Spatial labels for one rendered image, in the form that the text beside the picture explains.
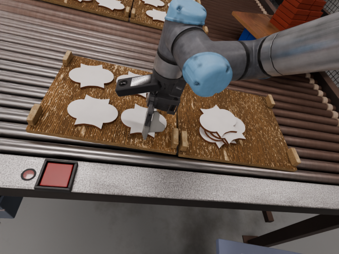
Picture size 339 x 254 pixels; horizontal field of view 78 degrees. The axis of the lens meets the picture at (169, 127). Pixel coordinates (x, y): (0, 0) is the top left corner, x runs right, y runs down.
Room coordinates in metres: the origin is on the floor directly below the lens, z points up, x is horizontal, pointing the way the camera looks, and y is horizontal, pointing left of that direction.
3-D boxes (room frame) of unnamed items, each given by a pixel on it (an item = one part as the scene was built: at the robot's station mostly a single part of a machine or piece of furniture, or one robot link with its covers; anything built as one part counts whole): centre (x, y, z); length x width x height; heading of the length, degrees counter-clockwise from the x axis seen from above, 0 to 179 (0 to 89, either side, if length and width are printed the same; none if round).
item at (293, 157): (0.51, -0.43, 0.95); 0.06 x 0.02 x 0.03; 17
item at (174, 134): (0.39, -0.03, 0.95); 0.06 x 0.02 x 0.03; 16
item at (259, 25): (1.28, -0.43, 1.03); 0.50 x 0.50 x 0.02; 39
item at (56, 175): (0.17, 0.21, 0.92); 0.06 x 0.06 x 0.01; 19
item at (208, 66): (0.36, -0.02, 1.24); 0.11 x 0.11 x 0.08; 37
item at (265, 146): (0.58, -0.20, 0.93); 0.41 x 0.35 x 0.02; 107
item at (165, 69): (0.43, 0.06, 1.16); 0.08 x 0.08 x 0.05
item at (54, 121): (0.47, 0.20, 0.93); 0.41 x 0.35 x 0.02; 106
